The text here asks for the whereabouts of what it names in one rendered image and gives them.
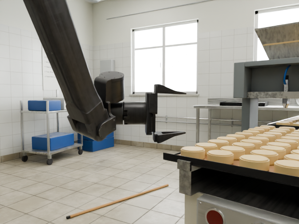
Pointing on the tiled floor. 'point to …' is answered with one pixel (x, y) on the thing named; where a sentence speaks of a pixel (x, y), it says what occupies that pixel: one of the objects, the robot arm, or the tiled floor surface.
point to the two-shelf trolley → (47, 135)
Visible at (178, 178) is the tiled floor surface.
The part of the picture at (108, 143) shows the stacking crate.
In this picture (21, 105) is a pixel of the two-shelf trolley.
